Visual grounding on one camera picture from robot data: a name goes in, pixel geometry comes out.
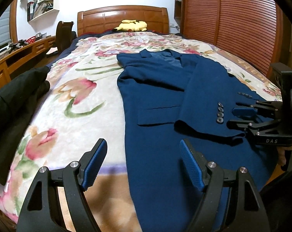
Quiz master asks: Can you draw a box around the navy blue suit jacket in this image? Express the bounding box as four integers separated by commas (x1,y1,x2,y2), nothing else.
117,49,270,231

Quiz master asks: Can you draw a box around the person's right hand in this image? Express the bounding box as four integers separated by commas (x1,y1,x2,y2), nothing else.
278,146,292,166

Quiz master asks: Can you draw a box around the wooden louvered wardrobe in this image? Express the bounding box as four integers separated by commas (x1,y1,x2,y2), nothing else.
174,0,292,78

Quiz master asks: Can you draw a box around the floral bed blanket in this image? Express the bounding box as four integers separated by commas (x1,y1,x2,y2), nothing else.
0,32,282,231

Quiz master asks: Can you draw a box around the black garment on bed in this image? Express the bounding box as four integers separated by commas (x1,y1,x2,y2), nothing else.
0,66,50,185

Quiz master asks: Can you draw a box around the wooden bed headboard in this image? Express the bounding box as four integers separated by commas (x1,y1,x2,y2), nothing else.
77,5,170,37

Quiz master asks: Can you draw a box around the wooden desk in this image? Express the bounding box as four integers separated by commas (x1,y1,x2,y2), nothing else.
0,36,55,89

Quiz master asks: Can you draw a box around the yellow Pikachu plush toy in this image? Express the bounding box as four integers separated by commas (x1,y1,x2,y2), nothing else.
113,19,148,32

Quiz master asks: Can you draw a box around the red basket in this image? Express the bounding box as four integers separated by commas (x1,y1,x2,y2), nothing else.
26,36,36,43

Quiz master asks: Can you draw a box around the dark wooden chair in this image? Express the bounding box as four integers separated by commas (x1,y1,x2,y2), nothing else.
46,21,77,57

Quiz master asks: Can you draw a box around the grey window blind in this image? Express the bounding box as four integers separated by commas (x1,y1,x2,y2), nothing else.
0,6,11,49

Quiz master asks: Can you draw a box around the white wall shelf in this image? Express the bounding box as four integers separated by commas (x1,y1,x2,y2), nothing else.
21,0,62,23

